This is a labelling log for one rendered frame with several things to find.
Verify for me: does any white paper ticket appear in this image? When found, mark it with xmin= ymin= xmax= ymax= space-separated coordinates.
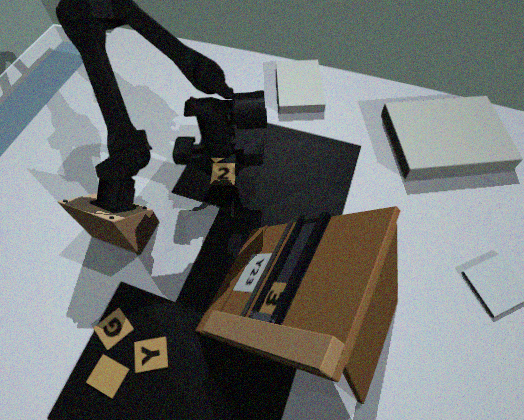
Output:
xmin=233 ymin=253 xmax=272 ymax=293

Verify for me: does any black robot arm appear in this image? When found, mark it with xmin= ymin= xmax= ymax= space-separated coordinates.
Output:
xmin=56 ymin=0 xmax=267 ymax=213

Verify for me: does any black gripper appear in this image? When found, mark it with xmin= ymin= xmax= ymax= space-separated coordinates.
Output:
xmin=173 ymin=122 xmax=264 ymax=176

